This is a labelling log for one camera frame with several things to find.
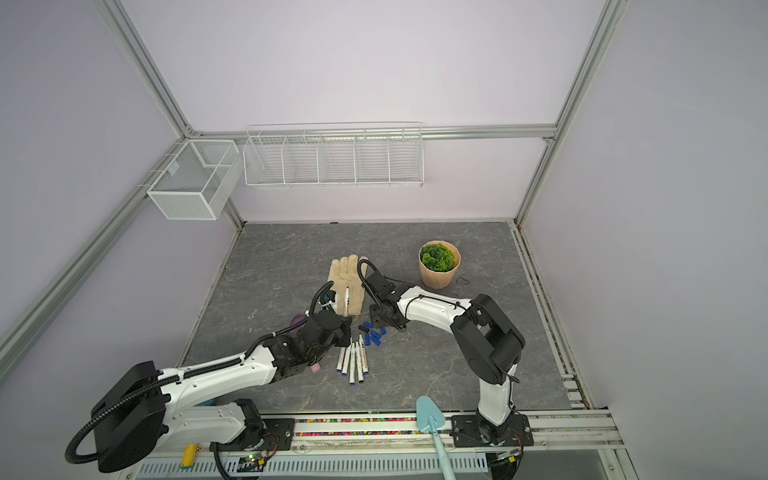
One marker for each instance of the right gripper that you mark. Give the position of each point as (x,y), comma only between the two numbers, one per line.
(374,310)

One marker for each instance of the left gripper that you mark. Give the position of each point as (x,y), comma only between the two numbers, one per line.
(345,339)

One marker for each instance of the white marker pen one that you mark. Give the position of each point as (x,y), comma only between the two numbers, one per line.
(346,301)

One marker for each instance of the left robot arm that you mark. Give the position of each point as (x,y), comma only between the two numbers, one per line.
(148,407)

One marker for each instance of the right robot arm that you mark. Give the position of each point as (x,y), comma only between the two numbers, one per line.
(489,342)

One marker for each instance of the white marker pen six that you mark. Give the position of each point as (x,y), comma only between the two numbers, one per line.
(362,355)

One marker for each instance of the white marker pen three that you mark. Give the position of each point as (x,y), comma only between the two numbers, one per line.
(346,360)

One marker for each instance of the white marker pen four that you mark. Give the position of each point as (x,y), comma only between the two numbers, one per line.
(352,364)

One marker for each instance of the white marker pen five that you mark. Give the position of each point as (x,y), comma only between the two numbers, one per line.
(358,363)

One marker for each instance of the beige fabric glove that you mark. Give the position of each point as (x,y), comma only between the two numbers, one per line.
(344,273)

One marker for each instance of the tan pot with green plant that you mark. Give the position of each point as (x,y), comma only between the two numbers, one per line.
(438,263)

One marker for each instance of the light blue shovel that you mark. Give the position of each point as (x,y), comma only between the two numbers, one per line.
(429,421)

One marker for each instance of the white mesh box basket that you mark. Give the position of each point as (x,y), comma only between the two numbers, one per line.
(198,180)

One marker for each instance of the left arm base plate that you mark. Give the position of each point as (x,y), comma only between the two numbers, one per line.
(276,434)

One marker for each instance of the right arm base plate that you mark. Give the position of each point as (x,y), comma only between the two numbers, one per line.
(476,431)

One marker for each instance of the yellow handled tool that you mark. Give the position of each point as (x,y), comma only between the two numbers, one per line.
(189,456)

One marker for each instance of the white wire shelf basket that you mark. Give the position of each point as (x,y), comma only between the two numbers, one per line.
(334,154)

